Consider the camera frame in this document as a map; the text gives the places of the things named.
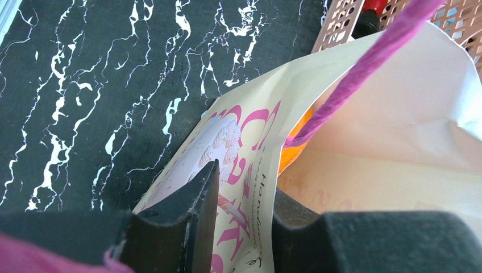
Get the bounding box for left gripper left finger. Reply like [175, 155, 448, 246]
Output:
[1, 160, 219, 272]

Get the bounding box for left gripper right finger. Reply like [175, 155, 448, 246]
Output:
[272, 190, 481, 272]

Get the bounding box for paper cake bag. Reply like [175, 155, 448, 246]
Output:
[134, 1, 481, 272]

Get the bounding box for orange plastic file organizer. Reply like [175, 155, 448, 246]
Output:
[312, 1, 481, 73]

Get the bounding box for fake orange bread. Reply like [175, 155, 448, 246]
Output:
[278, 107, 314, 175]

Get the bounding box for red black bottle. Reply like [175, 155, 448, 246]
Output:
[352, 0, 388, 39]

